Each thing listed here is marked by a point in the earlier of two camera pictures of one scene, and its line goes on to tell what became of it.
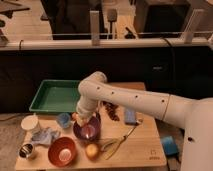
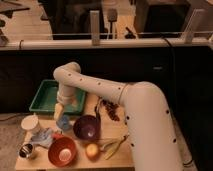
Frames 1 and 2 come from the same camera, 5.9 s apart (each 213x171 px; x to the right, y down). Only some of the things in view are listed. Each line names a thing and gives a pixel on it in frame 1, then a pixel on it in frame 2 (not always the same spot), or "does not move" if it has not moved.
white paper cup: (30, 122) does not move
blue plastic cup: (63, 119) does not move
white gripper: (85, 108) → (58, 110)
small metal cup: (25, 150) does not move
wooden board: (120, 138) does not move
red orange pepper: (74, 116) → (56, 135)
